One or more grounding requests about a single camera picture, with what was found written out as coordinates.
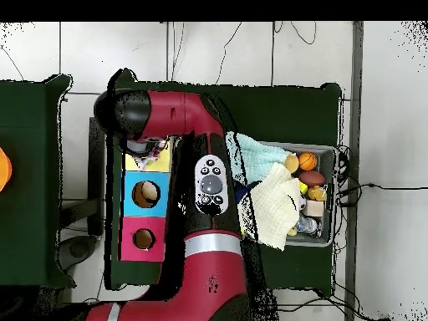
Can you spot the colourful dotted cloth bag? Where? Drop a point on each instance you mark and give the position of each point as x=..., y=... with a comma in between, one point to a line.
x=153, y=155

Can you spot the cream waffle cloth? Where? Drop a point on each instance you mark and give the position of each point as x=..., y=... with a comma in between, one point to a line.
x=274, y=207

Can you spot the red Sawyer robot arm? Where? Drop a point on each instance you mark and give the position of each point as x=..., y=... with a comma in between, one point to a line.
x=180, y=113

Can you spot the wooden box with three holes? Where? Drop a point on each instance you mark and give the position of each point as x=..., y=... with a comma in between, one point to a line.
x=157, y=207

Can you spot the blue fluffy cloth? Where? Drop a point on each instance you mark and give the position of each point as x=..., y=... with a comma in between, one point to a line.
x=239, y=194

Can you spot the mint waffle cloth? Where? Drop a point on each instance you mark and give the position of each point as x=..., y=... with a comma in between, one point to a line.
x=257, y=157

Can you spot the peach foam ball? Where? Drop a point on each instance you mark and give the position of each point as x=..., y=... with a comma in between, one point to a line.
x=291, y=163

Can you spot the yellow foam block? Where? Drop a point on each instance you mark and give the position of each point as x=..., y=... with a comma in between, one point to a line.
x=302, y=188

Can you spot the dark green table cloth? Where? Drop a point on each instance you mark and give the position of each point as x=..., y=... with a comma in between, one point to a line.
x=26, y=167
x=284, y=113

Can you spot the small orange basketball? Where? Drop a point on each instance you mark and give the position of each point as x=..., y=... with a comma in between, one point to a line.
x=308, y=161

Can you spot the small brown football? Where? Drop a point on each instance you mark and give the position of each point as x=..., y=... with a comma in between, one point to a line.
x=311, y=179

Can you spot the plain wooden cube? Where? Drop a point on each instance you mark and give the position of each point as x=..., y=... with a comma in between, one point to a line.
x=314, y=208

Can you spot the black upright panel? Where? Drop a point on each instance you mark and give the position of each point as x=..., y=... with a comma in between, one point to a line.
x=97, y=184

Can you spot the grey round stand base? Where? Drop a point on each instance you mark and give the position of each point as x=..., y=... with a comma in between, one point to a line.
x=78, y=249

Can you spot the orange object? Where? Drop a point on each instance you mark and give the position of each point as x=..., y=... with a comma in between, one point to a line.
x=5, y=170

